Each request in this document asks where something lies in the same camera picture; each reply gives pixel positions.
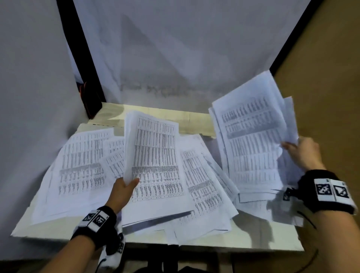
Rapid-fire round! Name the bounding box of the pile of loose printed sheets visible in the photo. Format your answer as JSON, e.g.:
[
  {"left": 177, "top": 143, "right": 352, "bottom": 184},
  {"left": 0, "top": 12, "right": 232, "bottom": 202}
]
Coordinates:
[{"left": 31, "top": 128, "right": 305, "bottom": 246}]

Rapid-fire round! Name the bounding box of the wide printed paper stack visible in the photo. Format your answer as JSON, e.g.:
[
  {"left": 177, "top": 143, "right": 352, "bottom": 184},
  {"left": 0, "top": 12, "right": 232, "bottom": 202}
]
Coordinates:
[{"left": 209, "top": 70, "right": 300, "bottom": 195}]

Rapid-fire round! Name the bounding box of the black table frame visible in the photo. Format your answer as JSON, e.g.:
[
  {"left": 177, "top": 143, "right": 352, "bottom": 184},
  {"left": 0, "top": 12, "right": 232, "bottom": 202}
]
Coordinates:
[{"left": 121, "top": 244, "right": 234, "bottom": 273}]

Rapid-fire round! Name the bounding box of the black wristband with marker tags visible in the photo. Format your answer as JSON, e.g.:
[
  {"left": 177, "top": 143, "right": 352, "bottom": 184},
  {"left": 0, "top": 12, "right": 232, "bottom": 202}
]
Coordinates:
[
  {"left": 297, "top": 169, "right": 358, "bottom": 216},
  {"left": 70, "top": 205, "right": 117, "bottom": 250}
]

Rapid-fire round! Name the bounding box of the person's right hand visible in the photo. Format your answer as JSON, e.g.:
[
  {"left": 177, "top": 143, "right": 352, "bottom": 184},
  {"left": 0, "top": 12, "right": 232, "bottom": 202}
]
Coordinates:
[{"left": 281, "top": 136, "right": 327, "bottom": 173}]

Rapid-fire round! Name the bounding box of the white backdrop cloth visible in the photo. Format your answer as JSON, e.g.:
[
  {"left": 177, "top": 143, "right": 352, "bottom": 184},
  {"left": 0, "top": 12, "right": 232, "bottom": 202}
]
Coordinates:
[{"left": 65, "top": 0, "right": 313, "bottom": 107}]

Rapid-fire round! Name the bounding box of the narrow printed paper stack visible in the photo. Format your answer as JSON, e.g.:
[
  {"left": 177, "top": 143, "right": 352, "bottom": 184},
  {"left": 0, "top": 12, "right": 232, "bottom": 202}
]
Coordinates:
[{"left": 121, "top": 110, "right": 196, "bottom": 227}]

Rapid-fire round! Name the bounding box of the person's right forearm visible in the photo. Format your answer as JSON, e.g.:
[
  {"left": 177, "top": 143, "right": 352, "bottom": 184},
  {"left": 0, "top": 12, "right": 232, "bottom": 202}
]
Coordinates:
[{"left": 312, "top": 209, "right": 360, "bottom": 273}]

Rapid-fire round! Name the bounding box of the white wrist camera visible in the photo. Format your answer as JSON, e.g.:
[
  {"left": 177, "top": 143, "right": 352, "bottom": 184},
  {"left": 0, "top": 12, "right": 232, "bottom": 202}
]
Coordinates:
[{"left": 98, "top": 225, "right": 126, "bottom": 271}]

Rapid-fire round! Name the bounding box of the black frame post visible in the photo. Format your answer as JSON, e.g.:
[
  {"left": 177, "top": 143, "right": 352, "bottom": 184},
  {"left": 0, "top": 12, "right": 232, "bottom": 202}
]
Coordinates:
[{"left": 56, "top": 0, "right": 107, "bottom": 120}]

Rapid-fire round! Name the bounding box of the black cable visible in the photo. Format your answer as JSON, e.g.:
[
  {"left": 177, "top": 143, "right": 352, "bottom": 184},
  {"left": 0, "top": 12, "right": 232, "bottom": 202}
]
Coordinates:
[{"left": 297, "top": 210, "right": 320, "bottom": 268}]

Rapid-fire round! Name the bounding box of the person's left hand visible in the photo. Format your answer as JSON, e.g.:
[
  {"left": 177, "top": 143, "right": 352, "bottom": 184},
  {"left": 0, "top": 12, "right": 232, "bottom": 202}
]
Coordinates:
[{"left": 105, "top": 177, "right": 140, "bottom": 215}]

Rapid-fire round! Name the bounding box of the brown cardboard panel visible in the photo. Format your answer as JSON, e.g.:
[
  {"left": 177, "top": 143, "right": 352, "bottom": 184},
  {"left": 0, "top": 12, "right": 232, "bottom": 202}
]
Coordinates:
[{"left": 273, "top": 0, "right": 360, "bottom": 197}]

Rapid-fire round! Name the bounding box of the person's left forearm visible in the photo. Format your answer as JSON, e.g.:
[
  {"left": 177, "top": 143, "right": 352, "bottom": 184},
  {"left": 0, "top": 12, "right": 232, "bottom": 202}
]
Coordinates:
[{"left": 39, "top": 235, "right": 97, "bottom": 273}]

